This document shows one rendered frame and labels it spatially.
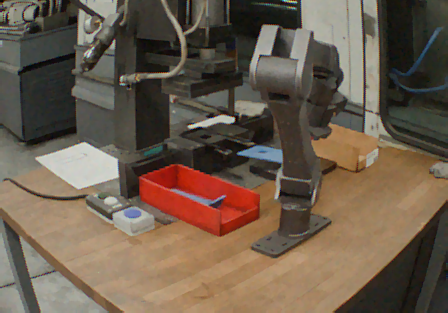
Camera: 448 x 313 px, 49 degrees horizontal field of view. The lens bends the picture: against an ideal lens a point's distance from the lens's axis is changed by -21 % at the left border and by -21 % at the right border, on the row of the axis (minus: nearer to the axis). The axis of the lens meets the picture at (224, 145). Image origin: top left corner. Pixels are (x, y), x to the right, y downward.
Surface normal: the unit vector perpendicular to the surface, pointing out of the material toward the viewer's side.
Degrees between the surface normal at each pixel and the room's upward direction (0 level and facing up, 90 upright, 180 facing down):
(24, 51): 90
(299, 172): 119
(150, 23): 90
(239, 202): 90
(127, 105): 90
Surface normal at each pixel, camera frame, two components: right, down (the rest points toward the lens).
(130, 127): -0.69, 0.24
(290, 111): -0.38, 0.72
